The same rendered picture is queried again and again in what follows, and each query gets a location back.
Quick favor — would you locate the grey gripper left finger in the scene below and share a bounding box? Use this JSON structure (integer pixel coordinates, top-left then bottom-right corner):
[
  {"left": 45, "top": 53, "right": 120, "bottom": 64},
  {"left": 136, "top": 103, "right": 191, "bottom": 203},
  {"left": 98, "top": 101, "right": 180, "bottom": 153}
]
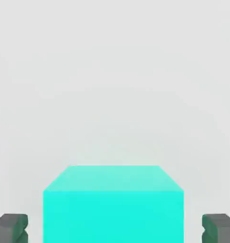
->
[{"left": 0, "top": 213, "right": 29, "bottom": 243}]

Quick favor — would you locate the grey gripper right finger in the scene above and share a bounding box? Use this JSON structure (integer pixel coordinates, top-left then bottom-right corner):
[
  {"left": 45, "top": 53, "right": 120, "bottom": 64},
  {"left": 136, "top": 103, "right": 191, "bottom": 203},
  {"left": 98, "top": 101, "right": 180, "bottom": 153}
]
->
[{"left": 201, "top": 213, "right": 230, "bottom": 243}]

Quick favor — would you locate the small cyan cube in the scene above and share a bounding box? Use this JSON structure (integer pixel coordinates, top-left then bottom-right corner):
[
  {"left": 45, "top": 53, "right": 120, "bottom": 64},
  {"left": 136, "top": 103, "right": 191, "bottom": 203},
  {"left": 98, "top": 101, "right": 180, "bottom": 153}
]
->
[{"left": 43, "top": 165, "right": 184, "bottom": 243}]

